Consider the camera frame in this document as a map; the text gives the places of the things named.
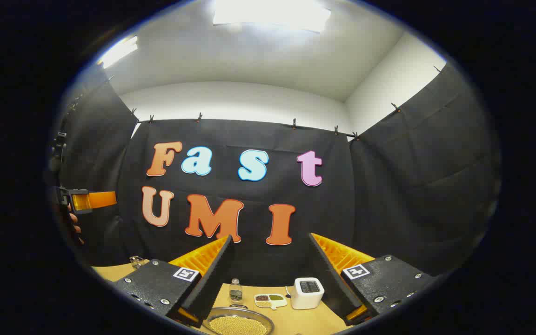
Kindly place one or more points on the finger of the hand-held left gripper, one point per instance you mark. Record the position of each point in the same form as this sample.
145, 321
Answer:
100, 200

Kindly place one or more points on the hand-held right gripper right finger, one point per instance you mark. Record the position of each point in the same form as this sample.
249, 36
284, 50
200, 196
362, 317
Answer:
328, 279

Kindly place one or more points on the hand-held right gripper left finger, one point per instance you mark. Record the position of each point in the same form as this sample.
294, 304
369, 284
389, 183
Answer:
212, 284

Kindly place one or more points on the stainless steel pot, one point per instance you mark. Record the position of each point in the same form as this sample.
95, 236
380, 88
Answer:
212, 318

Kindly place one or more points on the clear plastic water bottle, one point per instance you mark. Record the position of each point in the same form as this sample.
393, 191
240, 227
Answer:
236, 292

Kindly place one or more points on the white toaster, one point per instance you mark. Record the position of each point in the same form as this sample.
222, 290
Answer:
306, 300

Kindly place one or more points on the pile of soybeans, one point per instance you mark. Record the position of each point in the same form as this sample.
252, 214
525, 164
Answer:
237, 325

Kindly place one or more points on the white divided tray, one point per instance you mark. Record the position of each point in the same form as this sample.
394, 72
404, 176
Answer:
271, 304

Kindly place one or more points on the row of black cloth clips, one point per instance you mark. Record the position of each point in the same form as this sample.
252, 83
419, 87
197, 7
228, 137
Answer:
198, 116

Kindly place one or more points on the rectangular ceiling light panel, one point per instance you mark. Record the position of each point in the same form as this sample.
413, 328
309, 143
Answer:
270, 14
118, 51

